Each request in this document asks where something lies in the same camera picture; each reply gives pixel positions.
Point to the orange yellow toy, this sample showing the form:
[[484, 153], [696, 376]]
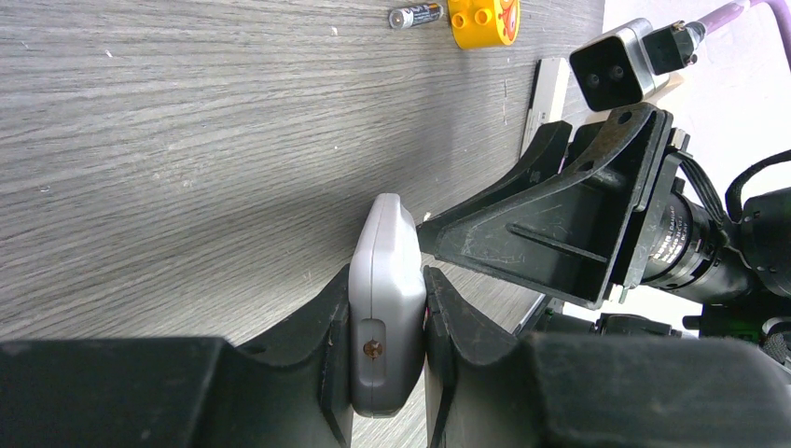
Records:
[[478, 24]]

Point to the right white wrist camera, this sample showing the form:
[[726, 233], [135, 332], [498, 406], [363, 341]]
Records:
[[613, 69]]

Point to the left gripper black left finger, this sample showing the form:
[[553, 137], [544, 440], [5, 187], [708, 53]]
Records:
[[287, 387]]

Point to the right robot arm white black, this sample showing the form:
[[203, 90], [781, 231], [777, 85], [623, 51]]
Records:
[[736, 263]]

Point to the red black battery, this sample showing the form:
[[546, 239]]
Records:
[[408, 17]]

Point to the long white remote control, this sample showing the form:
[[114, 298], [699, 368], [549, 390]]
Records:
[[551, 79]]

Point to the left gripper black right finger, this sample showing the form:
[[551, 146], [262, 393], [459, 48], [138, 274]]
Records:
[[486, 387]]

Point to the white air conditioner remote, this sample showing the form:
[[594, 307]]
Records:
[[387, 297]]

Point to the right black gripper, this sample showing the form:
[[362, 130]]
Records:
[[583, 209]]

